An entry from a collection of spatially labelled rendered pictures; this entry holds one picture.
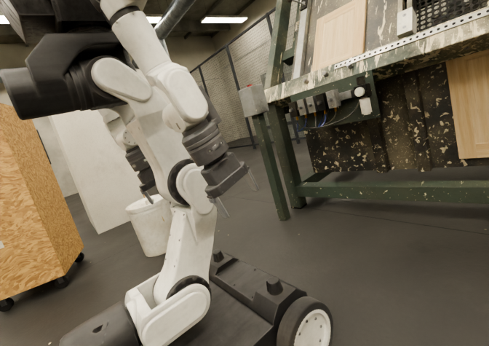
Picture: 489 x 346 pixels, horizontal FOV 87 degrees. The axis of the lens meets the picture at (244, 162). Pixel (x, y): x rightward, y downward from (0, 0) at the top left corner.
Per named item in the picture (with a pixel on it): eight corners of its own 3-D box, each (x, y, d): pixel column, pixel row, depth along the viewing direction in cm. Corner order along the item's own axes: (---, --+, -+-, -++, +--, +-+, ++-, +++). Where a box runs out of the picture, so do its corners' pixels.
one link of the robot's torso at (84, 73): (89, 104, 61) (70, 54, 59) (84, 114, 72) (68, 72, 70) (142, 95, 69) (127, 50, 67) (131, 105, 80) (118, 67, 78)
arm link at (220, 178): (220, 200, 56) (190, 154, 53) (201, 197, 64) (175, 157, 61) (257, 167, 62) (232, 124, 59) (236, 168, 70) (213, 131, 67)
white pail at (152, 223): (137, 250, 197) (116, 194, 190) (173, 232, 214) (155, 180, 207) (149, 263, 172) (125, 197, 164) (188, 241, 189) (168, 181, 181)
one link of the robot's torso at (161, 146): (191, 217, 74) (71, 71, 58) (170, 210, 88) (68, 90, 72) (226, 183, 81) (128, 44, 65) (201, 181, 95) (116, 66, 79)
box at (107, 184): (89, 221, 344) (38, 91, 316) (134, 202, 378) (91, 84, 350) (98, 234, 272) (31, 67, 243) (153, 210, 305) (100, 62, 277)
